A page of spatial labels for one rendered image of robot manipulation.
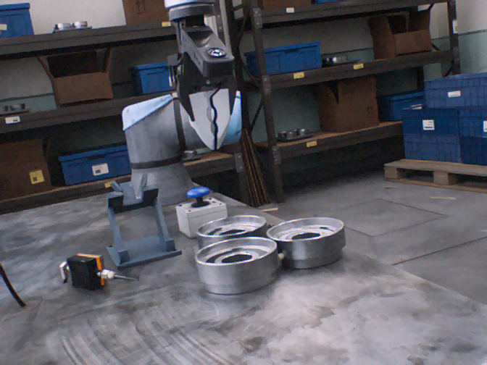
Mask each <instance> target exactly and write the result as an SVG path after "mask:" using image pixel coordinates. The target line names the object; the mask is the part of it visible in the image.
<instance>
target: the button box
mask: <svg viewBox="0 0 487 365"><path fill-rule="evenodd" d="M176 210H177V215H178V223H179V227H180V231H181V232H183V233H184V234H185V235H187V236H188V237H189V238H190V239H191V238H197V236H196V229H197V228H198V227H200V226H201V225H203V224H205V223H208V222H211V221H213V220H216V219H222V218H226V217H228V213H227V209H226V204H224V203H222V202H220V201H218V200H215V199H213V198H210V199H207V200H203V203H202V204H197V203H196V202H193V203H190V204H184V205H179V206H176Z"/></svg>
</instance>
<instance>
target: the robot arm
mask: <svg viewBox="0 0 487 365"><path fill-rule="evenodd" d="M214 3H215V0H165V9H167V10H168V11H169V12H168V13H167V16H168V21H169V22H172V26H175V30H176V35H177V40H178V48H179V53H177V54H174V55H172V56H168V57H167V61H168V66H169V71H170V79H171V84H172V89H176V91H177V95H178V99H179V100H175V101H173V97H172V96H171V95H166V96H162V97H159V98H154V99H152V100H148V101H144V102H141V103H139V104H134V105H132V106H128V107H126V108H125V109H124V110H123V112H122V119H123V124H124V128H123V130H124V131H125V137H126V141H127V145H128V153H129V157H130V165H131V169H132V177H131V183H132V185H133V189H134V191H135V195H136V199H139V198H141V196H142V187H143V181H144V177H145V175H148V176H147V181H146V186H149V185H156V184H158V185H159V192H158V199H159V204H160V206H161V207H163V206H170V205H173V204H179V203H181V202H184V201H187V200H190V199H192V198H189V197H187V192H188V191H189V190H190V189H193V188H195V187H194V184H193V182H192V180H191V178H190V177H189V175H188V173H187V171H186V168H185V167H184V165H183V160H182V155H181V152H182V151H191V150H196V149H201V148H210V149H212V150H215V149H219V148H220V147H221V146H224V145H228V144H232V143H236V142H237V141H238V140H239V139H240V137H241V95H240V92H239V91H237V87H236V80H235V78H234V75H233V65H234V56H233V55H232V54H231V53H230V52H229V50H228V49H227V48H226V46H225V45H224V44H223V42H222V41H221V40H220V39H219V38H218V34H217V26H216V21H215V7H214V6H213V4H214ZM171 65H172V69H171ZM172 73H173V77H172ZM173 78H174V82H173Z"/></svg>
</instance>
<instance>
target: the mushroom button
mask: <svg viewBox="0 0 487 365"><path fill-rule="evenodd" d="M209 194H210V191H209V188H205V187H201V188H193V189H190V190H189V191H188V192H187V197H189V198H196V203H197V204H202V203H203V198H202V196H207V195H209Z"/></svg>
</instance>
